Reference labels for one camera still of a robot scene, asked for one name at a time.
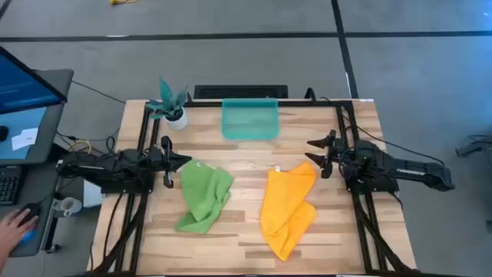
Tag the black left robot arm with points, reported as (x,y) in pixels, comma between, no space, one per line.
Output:
(115,163)

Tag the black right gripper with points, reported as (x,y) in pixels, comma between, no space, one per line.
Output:
(344,155)

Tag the green microfiber towel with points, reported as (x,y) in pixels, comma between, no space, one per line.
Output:
(203,192)

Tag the teal plastic basket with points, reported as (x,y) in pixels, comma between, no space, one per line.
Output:
(250,123)

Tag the person's hand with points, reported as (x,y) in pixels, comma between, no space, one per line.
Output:
(13,231)

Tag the black perforated floor box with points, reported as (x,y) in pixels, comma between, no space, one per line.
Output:
(240,92)

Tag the white paper note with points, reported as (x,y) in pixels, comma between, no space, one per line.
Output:
(25,139)

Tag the black computer mouse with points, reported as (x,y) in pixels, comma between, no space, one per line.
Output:
(32,209)

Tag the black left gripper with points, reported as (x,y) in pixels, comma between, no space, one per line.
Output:
(167,161)

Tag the black keyboard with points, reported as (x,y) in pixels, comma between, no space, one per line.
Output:
(7,186)

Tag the snake plant in white pot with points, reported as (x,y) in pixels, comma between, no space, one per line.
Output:
(177,121)

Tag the grey computer desk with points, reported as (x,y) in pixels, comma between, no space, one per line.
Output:
(57,115)

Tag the computer monitor with blue screen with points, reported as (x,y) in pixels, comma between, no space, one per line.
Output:
(23,84)

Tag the orange microfiber towel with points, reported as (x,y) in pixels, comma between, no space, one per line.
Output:
(284,207)

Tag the black aluminium table frame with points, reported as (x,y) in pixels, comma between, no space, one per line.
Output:
(300,103)

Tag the black round device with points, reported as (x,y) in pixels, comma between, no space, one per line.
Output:
(3,133)

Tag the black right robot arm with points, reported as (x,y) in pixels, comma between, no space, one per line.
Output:
(415,169)

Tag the white box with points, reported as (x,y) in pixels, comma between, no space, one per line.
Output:
(92,194)

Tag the white cup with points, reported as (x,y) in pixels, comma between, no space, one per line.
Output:
(69,205)

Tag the black floor stand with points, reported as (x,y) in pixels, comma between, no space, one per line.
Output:
(476,148)

